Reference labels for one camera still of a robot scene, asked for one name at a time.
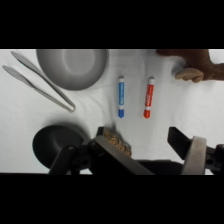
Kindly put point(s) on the grey bowl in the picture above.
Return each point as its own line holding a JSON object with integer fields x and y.
{"x": 73, "y": 68}

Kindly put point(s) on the brown woven object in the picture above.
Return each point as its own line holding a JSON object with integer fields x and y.
{"x": 116, "y": 141}

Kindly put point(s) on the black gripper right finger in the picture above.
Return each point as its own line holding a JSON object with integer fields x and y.
{"x": 195, "y": 156}

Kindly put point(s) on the red marker pen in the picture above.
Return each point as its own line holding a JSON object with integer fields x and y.
{"x": 149, "y": 97}

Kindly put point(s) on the brown plush toy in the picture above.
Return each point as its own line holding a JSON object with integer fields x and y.
{"x": 200, "y": 65}

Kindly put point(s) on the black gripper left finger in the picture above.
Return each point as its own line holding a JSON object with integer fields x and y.
{"x": 113, "y": 154}

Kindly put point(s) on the metal tongs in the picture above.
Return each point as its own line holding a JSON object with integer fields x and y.
{"x": 40, "y": 81}

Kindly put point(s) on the black round dish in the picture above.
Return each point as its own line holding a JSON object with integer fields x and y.
{"x": 55, "y": 143}

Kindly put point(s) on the blue marker pen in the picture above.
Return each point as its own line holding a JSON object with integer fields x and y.
{"x": 121, "y": 96}

